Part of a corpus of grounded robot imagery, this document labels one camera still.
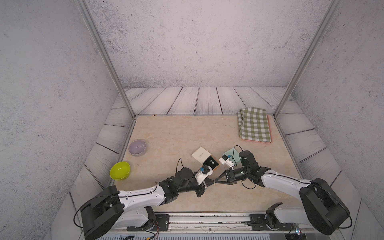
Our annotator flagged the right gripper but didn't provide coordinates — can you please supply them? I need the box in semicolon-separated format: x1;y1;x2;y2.
214;168;250;186

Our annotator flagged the cream box black drawer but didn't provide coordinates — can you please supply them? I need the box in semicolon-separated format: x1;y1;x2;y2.
203;155;220;171

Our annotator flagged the left aluminium frame post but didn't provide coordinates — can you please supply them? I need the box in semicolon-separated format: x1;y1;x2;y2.
75;0;136;119

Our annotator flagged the lime green bowl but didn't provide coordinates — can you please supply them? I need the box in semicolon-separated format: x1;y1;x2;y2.
110;162;131;181

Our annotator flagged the pink board under cloth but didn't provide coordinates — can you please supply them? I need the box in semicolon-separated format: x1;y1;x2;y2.
239;116;272;143

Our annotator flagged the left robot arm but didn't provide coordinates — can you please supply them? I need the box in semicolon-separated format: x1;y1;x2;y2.
79;165;214;240

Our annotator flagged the green checkered cloth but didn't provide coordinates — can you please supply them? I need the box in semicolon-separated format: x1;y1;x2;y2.
237;108;272;143

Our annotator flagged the aluminium frame post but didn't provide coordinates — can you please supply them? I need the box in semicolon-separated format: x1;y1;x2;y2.
75;0;136;119
273;0;342;119

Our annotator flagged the right aluminium frame post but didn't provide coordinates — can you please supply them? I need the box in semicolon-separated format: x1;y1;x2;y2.
273;0;342;119

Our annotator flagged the cream jewelry box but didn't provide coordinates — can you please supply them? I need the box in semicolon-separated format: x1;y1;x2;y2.
192;147;211;164

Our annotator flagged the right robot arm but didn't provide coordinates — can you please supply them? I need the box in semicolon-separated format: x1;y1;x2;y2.
215;151;351;236

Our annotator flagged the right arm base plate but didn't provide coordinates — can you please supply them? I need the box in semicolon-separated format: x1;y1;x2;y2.
247;214;294;232

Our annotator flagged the purple bowl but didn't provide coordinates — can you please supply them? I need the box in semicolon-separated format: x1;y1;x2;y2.
128;140;147;157

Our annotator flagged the mint green jewelry box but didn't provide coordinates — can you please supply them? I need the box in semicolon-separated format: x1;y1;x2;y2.
224;148;241;164

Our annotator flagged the front aluminium rail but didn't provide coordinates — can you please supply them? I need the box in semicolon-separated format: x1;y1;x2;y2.
101;212;343;240

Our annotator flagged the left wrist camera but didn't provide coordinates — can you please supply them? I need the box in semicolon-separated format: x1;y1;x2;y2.
195;165;213;186

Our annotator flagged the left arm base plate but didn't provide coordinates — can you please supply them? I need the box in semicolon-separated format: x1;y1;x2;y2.
127;214;170;232

